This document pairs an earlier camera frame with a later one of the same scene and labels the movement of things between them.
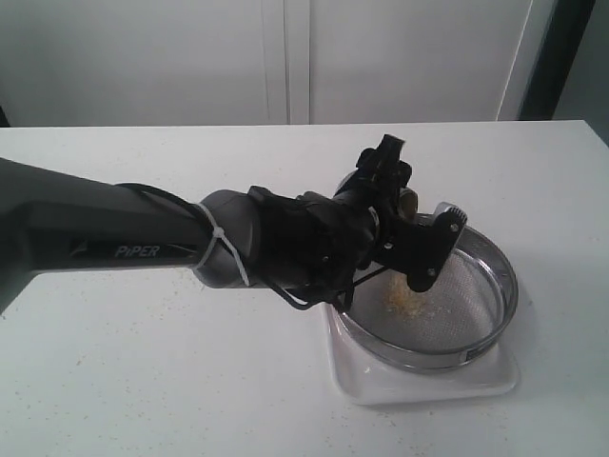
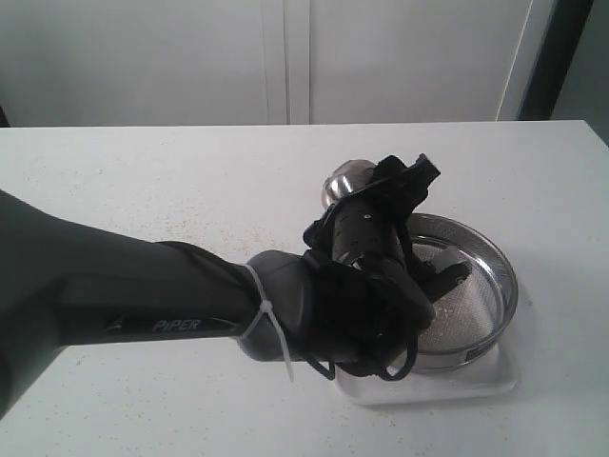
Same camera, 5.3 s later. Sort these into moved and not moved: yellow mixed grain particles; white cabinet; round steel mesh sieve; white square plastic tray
Moved: yellow mixed grain particles
Not moved: white square plastic tray; round steel mesh sieve; white cabinet
